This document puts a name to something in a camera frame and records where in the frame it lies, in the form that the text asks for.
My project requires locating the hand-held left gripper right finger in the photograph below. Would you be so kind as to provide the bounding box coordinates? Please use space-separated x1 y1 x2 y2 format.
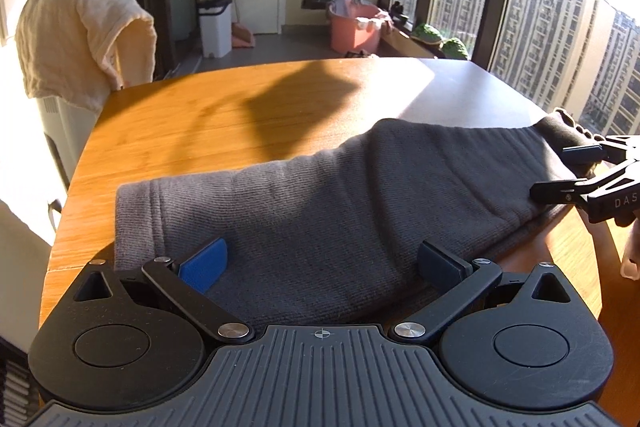
389 239 572 348

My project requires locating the pink plastic bucket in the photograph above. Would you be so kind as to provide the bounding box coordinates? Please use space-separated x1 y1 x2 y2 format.
327 0 397 54

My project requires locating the wooden window ledge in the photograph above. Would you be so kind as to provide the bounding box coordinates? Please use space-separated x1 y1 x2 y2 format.
381 27 437 58

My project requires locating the pink dustpan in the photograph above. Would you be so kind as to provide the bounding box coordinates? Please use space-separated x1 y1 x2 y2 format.
230 20 256 50

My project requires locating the white floor appliance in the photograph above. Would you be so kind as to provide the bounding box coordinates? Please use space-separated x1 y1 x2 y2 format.
34 94 104 194

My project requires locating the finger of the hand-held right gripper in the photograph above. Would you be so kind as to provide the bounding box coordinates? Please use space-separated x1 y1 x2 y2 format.
529 177 596 208
561 134 640 166

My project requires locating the dark grey knit garment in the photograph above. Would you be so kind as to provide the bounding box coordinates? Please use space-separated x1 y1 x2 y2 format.
114 108 609 327

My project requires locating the white trash bin black lid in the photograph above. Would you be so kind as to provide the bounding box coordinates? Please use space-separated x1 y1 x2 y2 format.
196 0 235 59

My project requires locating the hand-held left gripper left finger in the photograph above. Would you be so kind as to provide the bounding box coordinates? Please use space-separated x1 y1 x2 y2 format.
72 236 254 347

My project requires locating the cream towel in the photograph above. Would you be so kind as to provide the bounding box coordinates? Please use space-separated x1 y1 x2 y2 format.
14 0 159 113

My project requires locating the person's right hand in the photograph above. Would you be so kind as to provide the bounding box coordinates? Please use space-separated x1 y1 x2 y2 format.
620 221 640 281

